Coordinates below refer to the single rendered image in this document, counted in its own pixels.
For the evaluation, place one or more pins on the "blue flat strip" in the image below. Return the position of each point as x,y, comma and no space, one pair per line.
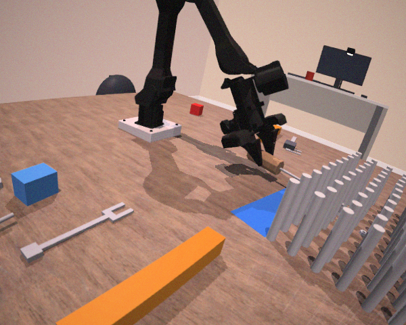
260,214

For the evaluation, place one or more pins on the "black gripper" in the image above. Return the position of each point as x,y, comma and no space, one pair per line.
253,122

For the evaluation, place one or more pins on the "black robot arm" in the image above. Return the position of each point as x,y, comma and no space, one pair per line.
160,83

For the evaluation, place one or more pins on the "blue block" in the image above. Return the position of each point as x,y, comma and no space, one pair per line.
35,183

